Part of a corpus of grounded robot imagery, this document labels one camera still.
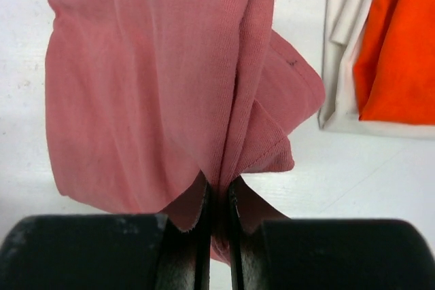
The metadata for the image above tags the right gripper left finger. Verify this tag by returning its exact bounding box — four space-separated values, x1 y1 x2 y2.
1 174 211 289

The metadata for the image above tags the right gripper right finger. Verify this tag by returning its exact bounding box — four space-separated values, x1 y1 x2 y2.
228 178 434 289

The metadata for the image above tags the pink t shirt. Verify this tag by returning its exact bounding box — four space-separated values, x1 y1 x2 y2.
45 0 325 262

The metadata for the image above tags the folded orange t shirt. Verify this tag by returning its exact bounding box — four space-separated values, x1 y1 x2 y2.
353 0 434 125

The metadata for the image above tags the folded white t shirt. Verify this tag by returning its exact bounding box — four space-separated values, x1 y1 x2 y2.
319 0 434 140

